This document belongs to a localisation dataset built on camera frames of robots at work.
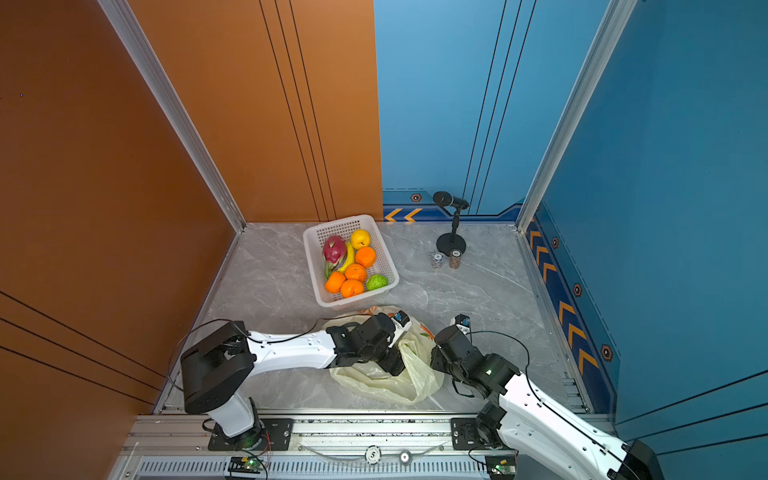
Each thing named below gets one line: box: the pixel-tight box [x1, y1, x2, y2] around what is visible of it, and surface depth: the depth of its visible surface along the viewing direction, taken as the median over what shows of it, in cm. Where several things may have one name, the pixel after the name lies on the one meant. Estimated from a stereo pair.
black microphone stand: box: [432, 191, 470, 257], surface depth 108 cm
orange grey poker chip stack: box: [449, 249, 462, 269], surface depth 106 cm
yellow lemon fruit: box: [350, 229, 371, 249], surface depth 110 cm
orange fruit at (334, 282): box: [325, 271, 346, 294], surface depth 98 cm
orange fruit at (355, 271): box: [345, 263, 366, 282], surface depth 101 cm
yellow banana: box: [338, 241, 355, 273], surface depth 107 cm
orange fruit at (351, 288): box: [340, 279, 365, 299], surface depth 96 cm
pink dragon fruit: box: [322, 235, 347, 281], surface depth 104 cm
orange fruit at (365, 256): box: [355, 246, 377, 268], surface depth 107 cm
